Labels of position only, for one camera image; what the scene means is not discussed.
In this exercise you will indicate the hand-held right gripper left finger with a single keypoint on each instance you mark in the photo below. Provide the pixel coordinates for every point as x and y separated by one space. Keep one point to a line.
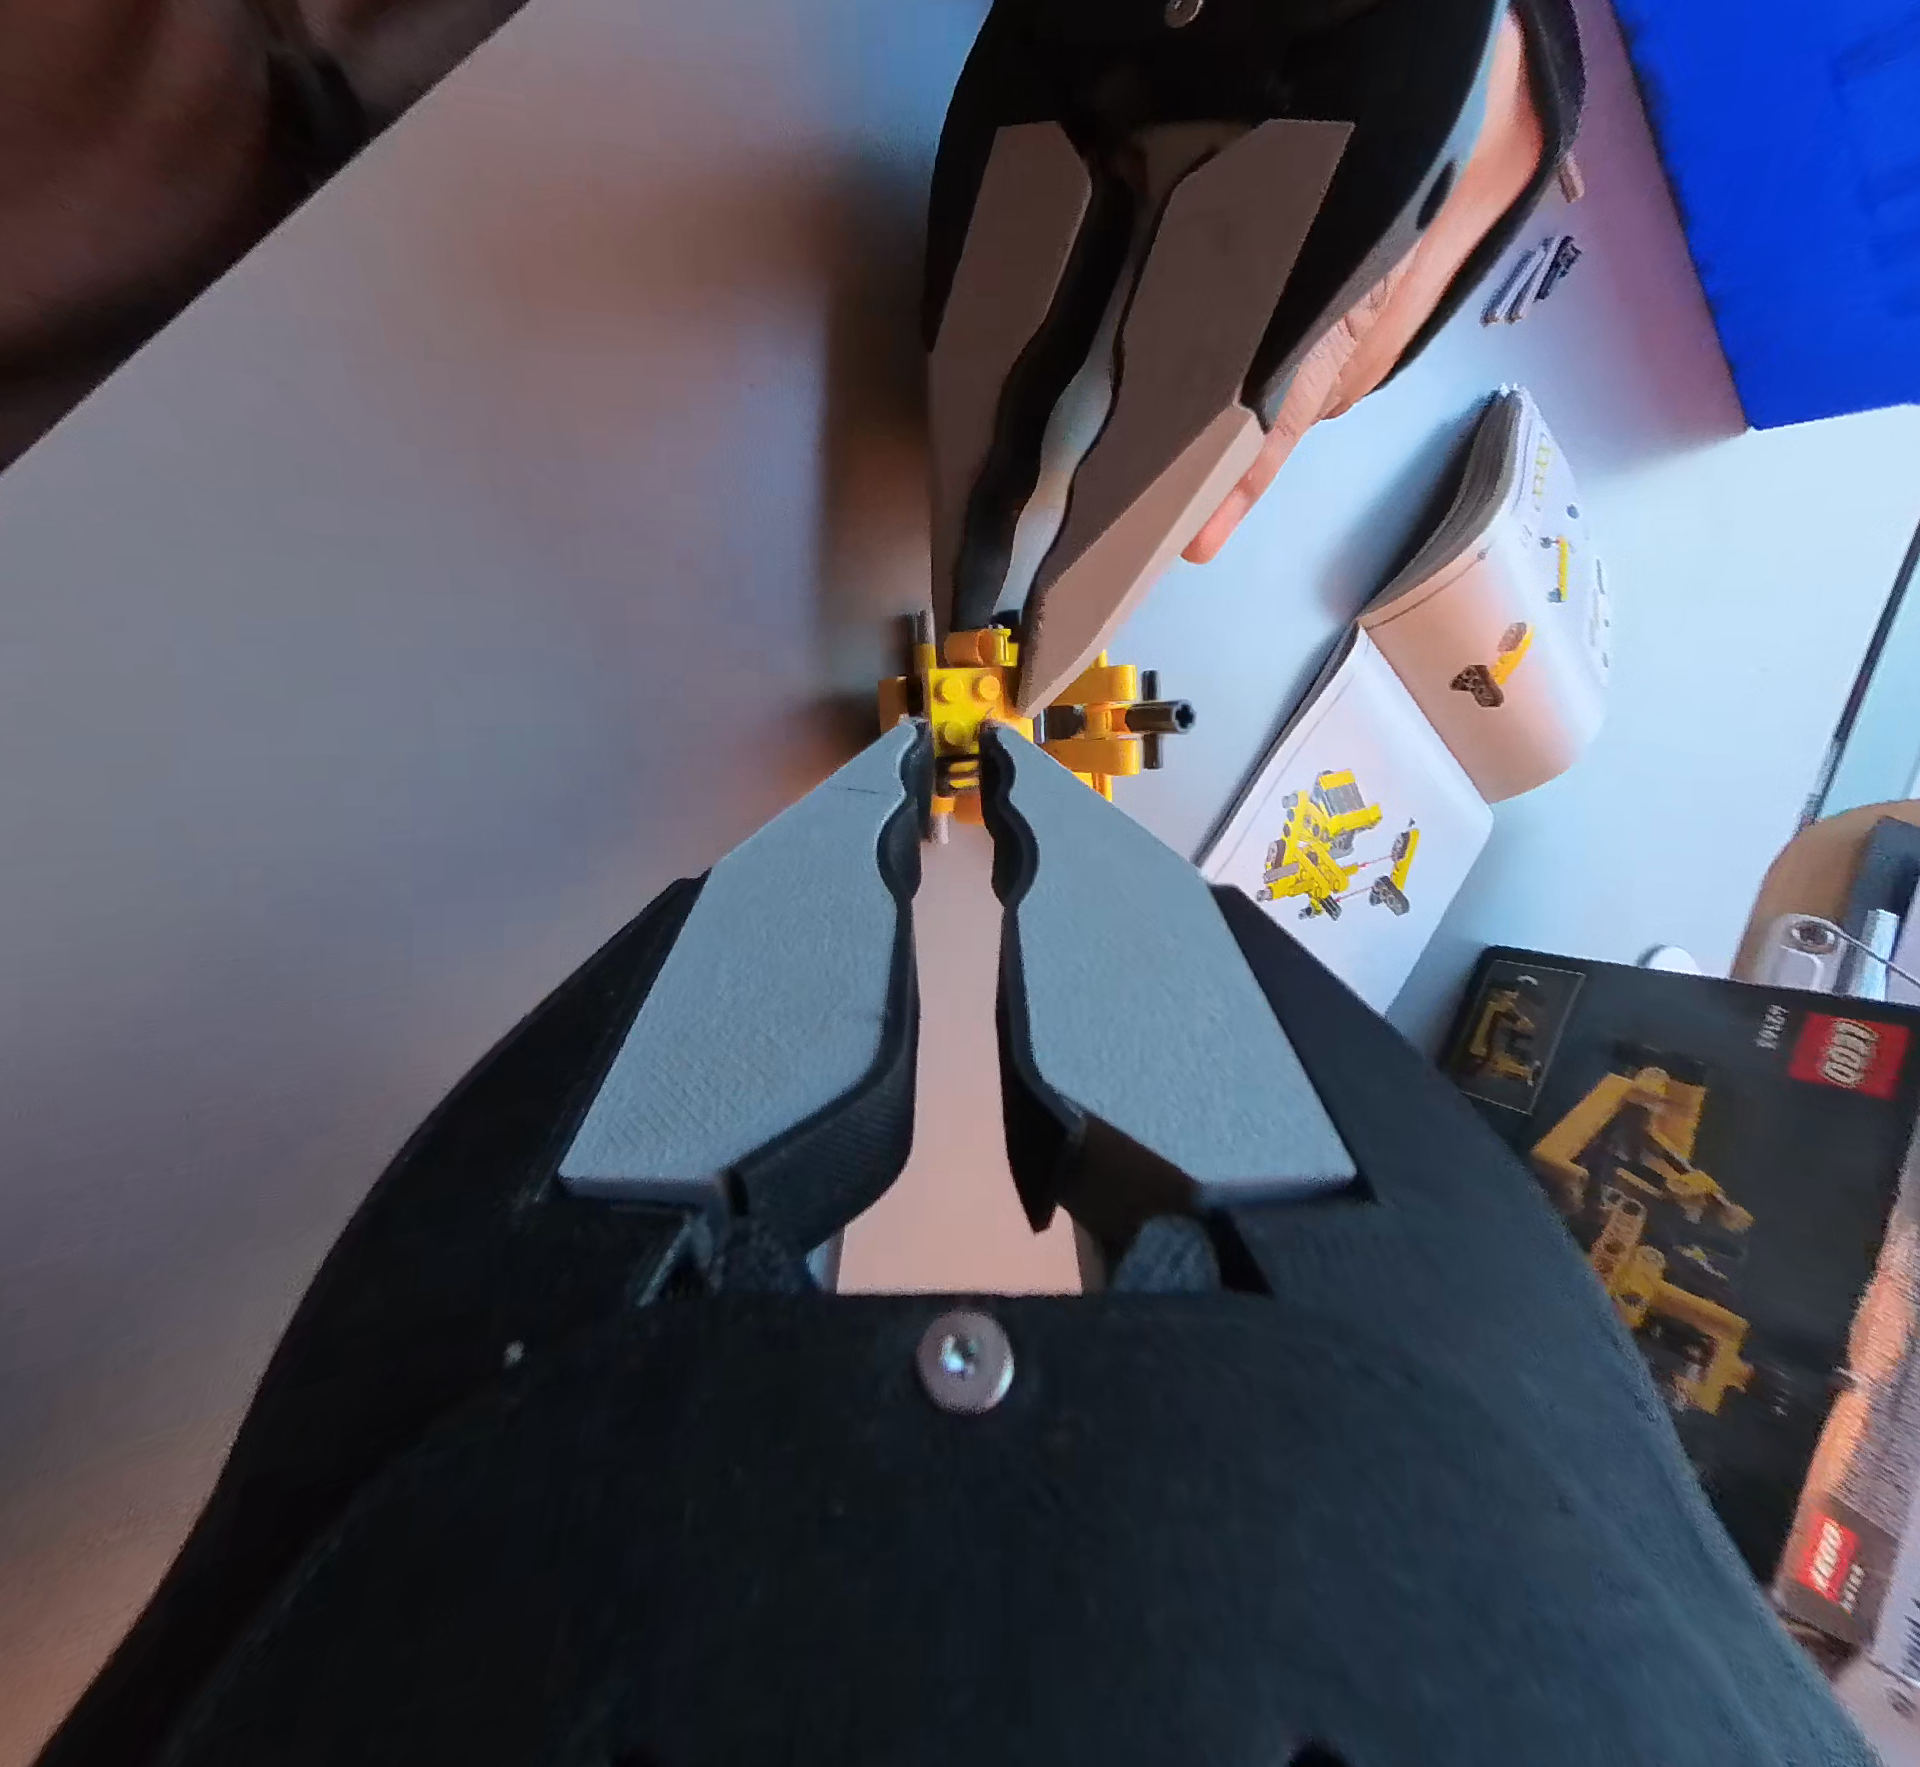
749 1032

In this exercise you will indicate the round wooden display board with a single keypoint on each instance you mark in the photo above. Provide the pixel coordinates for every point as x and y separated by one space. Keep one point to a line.
1770 882

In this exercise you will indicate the dark lego set box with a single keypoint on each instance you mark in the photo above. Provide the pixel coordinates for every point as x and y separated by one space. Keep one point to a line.
1650 1077

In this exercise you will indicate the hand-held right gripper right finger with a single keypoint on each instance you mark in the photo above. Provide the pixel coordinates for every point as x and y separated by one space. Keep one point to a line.
1170 1032

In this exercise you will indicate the lego instruction booklet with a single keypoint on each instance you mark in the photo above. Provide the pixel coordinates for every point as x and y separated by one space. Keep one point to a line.
1350 747
1667 960

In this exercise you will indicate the yellow lego vehicle model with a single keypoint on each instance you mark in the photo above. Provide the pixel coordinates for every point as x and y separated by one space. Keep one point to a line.
1109 731

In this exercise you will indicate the person's left hand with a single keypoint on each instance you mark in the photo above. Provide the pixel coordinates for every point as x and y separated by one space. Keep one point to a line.
1350 356

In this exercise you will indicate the yellow black lego brick assembly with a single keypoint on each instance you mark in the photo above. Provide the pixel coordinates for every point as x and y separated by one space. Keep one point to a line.
967 695

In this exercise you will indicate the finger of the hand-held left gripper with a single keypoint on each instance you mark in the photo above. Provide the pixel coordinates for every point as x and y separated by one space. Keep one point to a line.
997 297
1199 343

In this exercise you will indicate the dark grey lego pins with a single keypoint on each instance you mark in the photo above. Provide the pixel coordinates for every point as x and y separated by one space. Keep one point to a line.
1529 282

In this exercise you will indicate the blue plastic bin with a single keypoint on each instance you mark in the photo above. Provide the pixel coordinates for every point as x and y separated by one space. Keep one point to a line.
1770 72

